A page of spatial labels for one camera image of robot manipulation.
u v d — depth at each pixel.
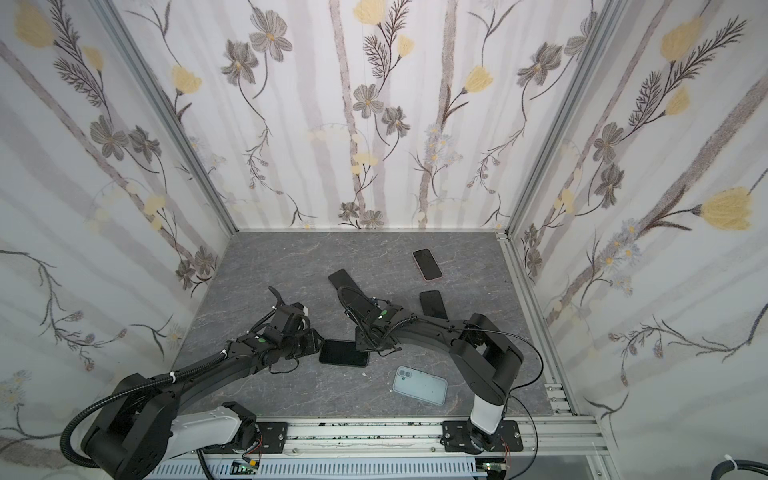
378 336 0.62
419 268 1.08
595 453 0.73
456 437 0.73
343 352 0.88
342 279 1.05
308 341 0.78
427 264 1.12
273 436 0.74
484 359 0.46
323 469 0.70
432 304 0.99
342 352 0.87
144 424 0.41
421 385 0.82
